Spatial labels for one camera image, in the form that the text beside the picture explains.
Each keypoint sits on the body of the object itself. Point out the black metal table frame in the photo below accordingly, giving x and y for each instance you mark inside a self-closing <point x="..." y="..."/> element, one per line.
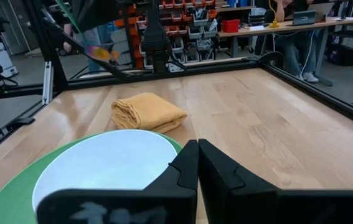
<point x="51" y="46"/>

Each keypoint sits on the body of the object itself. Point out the silver mounting plate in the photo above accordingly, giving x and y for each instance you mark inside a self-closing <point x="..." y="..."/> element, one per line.
<point x="176" y="67"/>

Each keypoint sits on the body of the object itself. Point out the wooden top desk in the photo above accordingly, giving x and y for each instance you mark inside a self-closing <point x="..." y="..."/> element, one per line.
<point x="335" y="22"/>

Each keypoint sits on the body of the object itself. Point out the small red bin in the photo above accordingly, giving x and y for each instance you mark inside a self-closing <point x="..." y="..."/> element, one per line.
<point x="230" y="26"/>

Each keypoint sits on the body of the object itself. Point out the standing person in black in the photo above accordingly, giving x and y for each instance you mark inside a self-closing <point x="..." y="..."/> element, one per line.
<point x="95" y="15"/>

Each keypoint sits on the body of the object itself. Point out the iridescent spoon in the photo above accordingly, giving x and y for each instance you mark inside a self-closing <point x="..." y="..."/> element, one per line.
<point x="101" y="53"/>

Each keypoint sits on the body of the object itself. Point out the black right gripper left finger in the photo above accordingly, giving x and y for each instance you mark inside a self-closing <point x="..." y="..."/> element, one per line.
<point x="170" y="202"/>

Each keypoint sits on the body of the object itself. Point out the grey laptop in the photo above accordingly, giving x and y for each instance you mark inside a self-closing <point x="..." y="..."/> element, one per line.
<point x="304" y="18"/>

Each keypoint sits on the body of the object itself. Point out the shelf rack with orange bins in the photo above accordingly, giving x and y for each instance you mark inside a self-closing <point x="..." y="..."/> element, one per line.
<point x="201" y="31"/>

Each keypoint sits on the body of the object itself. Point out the silver aluminium bar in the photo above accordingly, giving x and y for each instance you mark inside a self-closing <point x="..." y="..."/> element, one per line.
<point x="47" y="84"/>

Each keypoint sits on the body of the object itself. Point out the black bag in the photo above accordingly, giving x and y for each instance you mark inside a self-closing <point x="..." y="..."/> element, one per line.
<point x="345" y="55"/>

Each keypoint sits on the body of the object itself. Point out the white bowl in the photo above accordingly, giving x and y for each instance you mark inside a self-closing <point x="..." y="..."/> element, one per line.
<point x="107" y="161"/>

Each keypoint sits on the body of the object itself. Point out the blue bin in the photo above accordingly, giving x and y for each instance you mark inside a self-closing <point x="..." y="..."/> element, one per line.
<point x="240" y="3"/>

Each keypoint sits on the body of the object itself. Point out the folded yellow cloth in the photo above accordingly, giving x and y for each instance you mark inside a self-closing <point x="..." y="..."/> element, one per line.
<point x="148" y="112"/>

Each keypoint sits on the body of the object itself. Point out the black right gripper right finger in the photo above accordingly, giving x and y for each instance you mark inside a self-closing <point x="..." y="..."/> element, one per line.
<point x="244" y="205"/>

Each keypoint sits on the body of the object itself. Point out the green plate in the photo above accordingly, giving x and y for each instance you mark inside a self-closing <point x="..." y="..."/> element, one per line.
<point x="8" y="202"/>

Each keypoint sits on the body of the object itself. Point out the seated person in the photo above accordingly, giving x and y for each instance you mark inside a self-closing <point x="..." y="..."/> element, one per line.
<point x="291" y="49"/>

